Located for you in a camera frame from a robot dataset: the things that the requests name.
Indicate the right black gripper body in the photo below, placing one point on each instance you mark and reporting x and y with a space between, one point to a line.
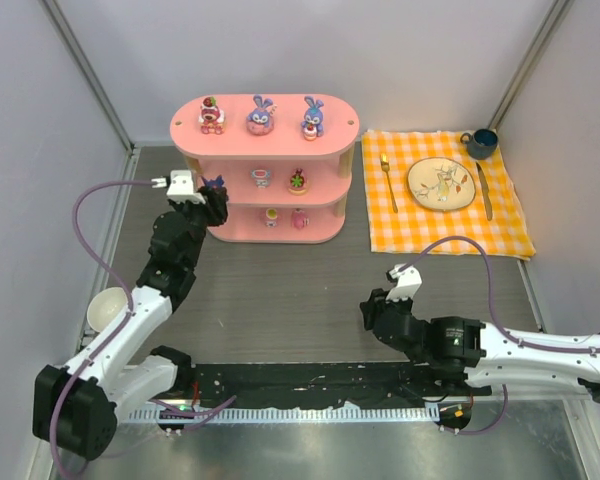
376 310

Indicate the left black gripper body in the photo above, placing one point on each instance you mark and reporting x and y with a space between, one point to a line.
213 201

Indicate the red yellow bird toy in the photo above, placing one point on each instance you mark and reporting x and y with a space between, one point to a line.
214 183

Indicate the pink pig toy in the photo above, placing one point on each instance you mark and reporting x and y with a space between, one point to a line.
299 219

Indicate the pink bear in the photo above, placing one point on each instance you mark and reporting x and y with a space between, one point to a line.
211 117
298 183

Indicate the purple bunny with cake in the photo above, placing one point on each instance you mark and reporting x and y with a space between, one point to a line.
312 123

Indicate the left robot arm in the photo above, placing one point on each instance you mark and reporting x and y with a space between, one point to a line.
77 406

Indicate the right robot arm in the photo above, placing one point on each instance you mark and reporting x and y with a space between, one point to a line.
478 355

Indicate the white pink toy middle shelf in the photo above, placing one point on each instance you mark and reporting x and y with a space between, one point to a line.
262 177

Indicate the pink three-tier wooden shelf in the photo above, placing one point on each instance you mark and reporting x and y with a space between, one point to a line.
326 161

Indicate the pink toy with yellow hat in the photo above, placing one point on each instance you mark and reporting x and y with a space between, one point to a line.
271 217

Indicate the white ceramic bowl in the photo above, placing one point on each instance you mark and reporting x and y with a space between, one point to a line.
105 307

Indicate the yellow white checkered cloth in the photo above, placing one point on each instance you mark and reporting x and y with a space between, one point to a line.
413 227

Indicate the cream decorated ceramic plate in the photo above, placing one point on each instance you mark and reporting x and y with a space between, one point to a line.
440 184

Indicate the gold knife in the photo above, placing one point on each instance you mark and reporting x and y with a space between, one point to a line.
485 192

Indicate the gold fork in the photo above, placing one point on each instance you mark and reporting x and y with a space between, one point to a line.
385 167

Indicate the dark blue ceramic mug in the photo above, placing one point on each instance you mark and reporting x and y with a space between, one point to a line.
480 144

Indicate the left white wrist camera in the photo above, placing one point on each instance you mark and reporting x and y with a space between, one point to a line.
182 184

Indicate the white slotted cable duct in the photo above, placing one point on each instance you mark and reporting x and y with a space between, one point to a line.
348 413

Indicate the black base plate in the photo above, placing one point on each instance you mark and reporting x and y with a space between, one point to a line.
318 386

